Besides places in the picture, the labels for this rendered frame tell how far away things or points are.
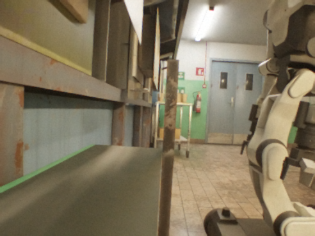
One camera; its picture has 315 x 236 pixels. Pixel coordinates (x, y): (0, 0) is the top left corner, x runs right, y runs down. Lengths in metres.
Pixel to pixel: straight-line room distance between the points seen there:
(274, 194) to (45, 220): 0.99
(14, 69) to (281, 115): 0.96
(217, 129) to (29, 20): 5.19
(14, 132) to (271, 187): 0.96
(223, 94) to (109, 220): 5.27
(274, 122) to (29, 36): 0.93
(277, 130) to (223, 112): 4.40
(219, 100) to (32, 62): 5.16
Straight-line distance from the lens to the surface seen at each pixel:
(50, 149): 0.53
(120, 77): 1.10
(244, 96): 5.57
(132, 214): 0.22
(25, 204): 0.25
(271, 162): 0.99
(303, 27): 1.08
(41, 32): 0.37
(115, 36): 1.16
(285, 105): 1.02
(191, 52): 5.40
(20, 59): 0.33
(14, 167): 0.33
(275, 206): 1.13
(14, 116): 0.32
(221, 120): 5.39
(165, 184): 0.53
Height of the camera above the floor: 0.78
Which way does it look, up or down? 3 degrees down
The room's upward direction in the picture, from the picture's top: 3 degrees clockwise
